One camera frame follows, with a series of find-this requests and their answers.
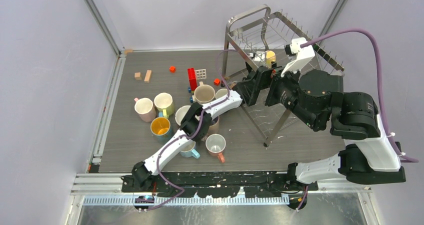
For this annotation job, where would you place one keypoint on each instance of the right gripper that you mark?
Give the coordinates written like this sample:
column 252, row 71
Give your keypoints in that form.
column 250, row 88

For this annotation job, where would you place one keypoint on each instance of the black glossy mug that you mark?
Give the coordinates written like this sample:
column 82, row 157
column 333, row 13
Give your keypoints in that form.
column 221, row 93

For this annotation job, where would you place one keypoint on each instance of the small yellow cup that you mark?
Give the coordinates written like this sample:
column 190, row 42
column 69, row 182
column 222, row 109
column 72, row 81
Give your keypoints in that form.
column 270, row 58

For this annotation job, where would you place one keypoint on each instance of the cream floral mug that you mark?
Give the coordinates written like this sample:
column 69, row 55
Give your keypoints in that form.
column 204, row 93

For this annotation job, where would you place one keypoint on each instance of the pink cup rack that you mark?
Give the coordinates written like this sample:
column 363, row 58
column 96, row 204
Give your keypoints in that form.
column 213, row 128

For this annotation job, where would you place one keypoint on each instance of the small salmon cup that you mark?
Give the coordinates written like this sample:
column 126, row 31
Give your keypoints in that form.
column 215, row 145

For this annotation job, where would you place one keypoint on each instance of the dark red cup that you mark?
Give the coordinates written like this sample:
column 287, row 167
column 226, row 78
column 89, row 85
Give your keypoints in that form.
column 180, row 113

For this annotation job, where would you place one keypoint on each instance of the light blue cup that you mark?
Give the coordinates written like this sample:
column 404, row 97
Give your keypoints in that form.
column 190, row 150

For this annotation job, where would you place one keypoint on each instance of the pale yellow mug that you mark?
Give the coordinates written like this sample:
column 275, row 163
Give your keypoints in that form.
column 164, row 103

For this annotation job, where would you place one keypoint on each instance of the blue patterned mug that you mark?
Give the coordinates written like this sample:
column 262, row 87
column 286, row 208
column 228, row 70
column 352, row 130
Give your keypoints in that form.
column 161, row 128

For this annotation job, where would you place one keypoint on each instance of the pink faceted mug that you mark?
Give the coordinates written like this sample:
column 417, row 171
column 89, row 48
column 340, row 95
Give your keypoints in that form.
column 145, row 109

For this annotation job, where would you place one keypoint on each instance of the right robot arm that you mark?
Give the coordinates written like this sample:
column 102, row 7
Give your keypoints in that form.
column 317, row 98

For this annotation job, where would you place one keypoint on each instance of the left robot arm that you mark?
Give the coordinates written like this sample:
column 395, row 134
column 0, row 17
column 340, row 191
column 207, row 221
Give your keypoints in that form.
column 194, row 126

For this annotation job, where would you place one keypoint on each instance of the steel dish rack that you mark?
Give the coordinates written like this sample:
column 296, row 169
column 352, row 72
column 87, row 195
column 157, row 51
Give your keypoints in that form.
column 255, row 38

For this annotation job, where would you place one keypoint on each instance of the orange cube near grid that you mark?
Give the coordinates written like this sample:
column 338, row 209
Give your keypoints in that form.
column 217, row 82

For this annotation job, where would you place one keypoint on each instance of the white window grid piece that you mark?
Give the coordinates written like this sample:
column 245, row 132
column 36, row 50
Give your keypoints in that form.
column 200, row 74

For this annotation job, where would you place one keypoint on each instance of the red duplo block tower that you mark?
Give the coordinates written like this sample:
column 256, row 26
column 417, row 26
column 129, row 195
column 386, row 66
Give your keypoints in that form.
column 192, row 79

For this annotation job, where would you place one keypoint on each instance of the orange cube far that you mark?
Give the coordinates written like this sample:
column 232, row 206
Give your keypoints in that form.
column 172, row 69

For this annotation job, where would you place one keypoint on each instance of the tan wooden block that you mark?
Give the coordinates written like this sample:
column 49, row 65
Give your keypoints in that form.
column 148, row 76

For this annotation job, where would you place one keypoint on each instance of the small tan wooden cube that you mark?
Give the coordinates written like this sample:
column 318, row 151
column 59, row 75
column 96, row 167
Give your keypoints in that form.
column 138, row 76

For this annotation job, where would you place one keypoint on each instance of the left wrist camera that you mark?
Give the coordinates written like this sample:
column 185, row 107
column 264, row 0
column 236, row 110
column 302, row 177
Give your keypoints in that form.
column 258, row 57

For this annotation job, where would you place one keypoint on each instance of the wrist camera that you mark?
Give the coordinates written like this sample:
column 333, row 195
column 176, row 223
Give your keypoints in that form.
column 303, row 55
column 258, row 57

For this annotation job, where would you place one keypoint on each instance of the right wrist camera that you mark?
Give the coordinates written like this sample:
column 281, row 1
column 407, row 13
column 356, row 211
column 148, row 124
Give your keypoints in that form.
column 303, row 55

